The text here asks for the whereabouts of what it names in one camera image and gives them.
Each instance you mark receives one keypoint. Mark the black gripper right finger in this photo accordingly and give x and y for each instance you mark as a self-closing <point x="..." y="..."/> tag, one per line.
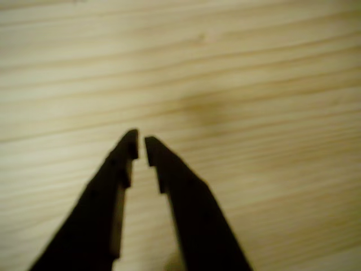
<point x="197" y="214"/>

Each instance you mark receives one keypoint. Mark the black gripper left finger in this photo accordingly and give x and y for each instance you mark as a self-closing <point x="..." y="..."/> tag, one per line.
<point x="93" y="214"/>

